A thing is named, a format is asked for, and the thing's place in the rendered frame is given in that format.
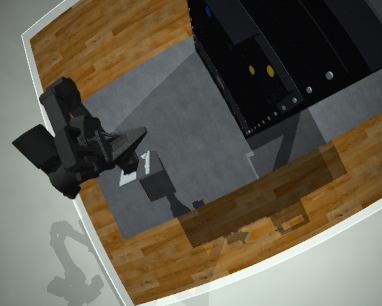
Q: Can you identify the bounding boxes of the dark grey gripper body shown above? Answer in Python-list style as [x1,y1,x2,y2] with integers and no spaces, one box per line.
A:
[54,125,139,182]

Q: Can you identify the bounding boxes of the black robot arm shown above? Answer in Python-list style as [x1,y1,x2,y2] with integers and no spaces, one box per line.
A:
[12,77,138,200]

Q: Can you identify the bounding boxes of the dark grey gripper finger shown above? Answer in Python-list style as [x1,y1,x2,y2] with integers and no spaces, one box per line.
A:
[95,126,146,163]
[121,130,147,163]

